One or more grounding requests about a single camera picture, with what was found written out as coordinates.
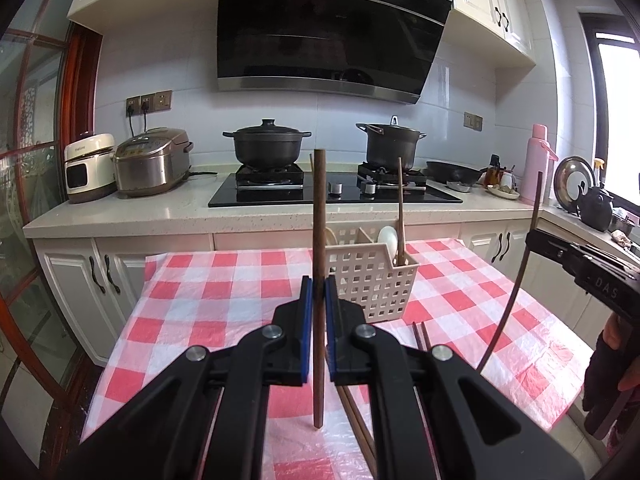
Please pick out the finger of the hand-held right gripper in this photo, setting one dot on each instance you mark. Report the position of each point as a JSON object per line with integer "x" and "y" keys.
{"x": 550, "y": 250}

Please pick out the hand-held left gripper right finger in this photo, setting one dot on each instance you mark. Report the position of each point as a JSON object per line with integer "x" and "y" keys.
{"x": 331, "y": 340}

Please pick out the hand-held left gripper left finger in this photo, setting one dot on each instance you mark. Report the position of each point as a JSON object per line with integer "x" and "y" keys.
{"x": 306, "y": 340}

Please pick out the dark brown single chopstick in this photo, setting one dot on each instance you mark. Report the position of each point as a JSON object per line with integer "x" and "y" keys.
{"x": 537, "y": 200}
{"x": 320, "y": 210}

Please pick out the white perforated plastic basket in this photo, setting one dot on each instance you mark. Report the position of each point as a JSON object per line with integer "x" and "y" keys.
{"x": 370, "y": 285}

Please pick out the pile of wooden chopsticks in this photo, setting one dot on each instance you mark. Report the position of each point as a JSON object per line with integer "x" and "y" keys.
{"x": 400, "y": 200}

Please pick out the person's right hand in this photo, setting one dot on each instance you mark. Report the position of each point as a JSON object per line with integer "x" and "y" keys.
{"x": 627, "y": 335}

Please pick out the black kettle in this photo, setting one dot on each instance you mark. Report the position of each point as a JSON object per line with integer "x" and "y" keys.
{"x": 595, "y": 207}

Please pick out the round pot lid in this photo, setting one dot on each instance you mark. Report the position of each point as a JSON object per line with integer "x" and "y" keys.
{"x": 570, "y": 180}

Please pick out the small plate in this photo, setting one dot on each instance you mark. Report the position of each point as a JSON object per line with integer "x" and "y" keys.
{"x": 502, "y": 193}

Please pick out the pink thermos bottle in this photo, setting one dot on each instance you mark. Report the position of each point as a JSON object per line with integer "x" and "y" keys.
{"x": 537, "y": 170}

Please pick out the small white jar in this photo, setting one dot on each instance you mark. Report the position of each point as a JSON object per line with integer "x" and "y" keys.
{"x": 508, "y": 180}

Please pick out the brown sauce bottle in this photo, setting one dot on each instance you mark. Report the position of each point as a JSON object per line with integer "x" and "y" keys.
{"x": 493, "y": 172}

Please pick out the small metal dish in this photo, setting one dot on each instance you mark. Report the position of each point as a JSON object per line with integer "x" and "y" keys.
{"x": 460, "y": 186}

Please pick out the red white checkered tablecloth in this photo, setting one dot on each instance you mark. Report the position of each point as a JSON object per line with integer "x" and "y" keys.
{"x": 200, "y": 280}

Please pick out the black wok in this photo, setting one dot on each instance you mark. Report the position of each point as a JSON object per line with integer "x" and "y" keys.
{"x": 455, "y": 171}

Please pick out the black glass gas hob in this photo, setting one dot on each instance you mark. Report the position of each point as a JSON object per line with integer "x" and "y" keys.
{"x": 280, "y": 195}

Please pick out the dark framed window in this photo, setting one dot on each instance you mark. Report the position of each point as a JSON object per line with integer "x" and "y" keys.
{"x": 620, "y": 110}

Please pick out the tall black stock pot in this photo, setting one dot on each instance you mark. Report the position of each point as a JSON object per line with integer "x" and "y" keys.
{"x": 392, "y": 147}

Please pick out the black casserole pot with lid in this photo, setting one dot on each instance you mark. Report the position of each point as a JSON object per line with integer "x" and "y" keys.
{"x": 267, "y": 147}

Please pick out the white stone countertop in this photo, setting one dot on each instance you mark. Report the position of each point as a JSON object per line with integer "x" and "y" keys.
{"x": 150, "y": 215}

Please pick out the silver rice cooker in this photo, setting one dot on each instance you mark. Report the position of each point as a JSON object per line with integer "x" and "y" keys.
{"x": 150, "y": 165}

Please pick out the white base cabinets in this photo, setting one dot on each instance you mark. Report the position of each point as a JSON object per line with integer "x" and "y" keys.
{"x": 70, "y": 280}

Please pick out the small white cooker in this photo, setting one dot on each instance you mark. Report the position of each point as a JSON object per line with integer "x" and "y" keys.
{"x": 90, "y": 170}

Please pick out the black range hood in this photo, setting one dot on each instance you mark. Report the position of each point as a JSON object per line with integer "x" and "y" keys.
{"x": 325, "y": 25}

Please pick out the wooden framed glass door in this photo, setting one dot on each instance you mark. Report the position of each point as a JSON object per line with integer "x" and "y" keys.
{"x": 80, "y": 90}

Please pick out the wall switch plate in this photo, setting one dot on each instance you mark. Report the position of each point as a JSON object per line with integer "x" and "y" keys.
{"x": 473, "y": 121}

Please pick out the wall socket panel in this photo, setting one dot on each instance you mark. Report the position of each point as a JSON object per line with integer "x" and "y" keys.
{"x": 150, "y": 101}

